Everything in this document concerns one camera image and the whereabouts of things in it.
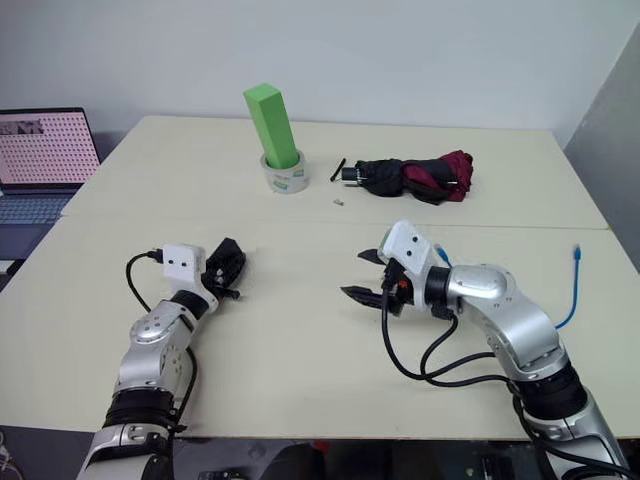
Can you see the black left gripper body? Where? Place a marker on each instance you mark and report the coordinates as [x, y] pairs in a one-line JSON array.
[[216, 277]]

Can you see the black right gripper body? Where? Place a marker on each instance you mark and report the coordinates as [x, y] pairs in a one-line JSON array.
[[397, 295]]

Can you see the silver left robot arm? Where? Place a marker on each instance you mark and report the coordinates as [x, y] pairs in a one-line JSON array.
[[150, 325]]

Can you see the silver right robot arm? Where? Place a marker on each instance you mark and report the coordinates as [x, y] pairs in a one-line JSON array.
[[520, 320]]

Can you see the black and red folded umbrella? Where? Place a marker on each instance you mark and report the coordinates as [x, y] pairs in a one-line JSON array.
[[395, 176]]

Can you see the clear packing tape roll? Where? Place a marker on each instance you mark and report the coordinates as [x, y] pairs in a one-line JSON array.
[[286, 181]]

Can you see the green rectangular block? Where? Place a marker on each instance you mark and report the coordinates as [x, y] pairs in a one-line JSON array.
[[270, 125]]

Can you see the open laptop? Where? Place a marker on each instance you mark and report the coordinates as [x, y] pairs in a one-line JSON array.
[[45, 150]]

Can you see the grey partition panel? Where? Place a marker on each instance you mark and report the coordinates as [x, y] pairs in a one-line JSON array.
[[607, 150]]

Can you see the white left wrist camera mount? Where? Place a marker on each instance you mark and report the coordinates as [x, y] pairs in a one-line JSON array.
[[182, 260]]

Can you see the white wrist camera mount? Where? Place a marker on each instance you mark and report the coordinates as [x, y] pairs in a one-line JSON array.
[[407, 245], [182, 260]]

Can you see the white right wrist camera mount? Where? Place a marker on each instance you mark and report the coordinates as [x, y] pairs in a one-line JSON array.
[[407, 245]]

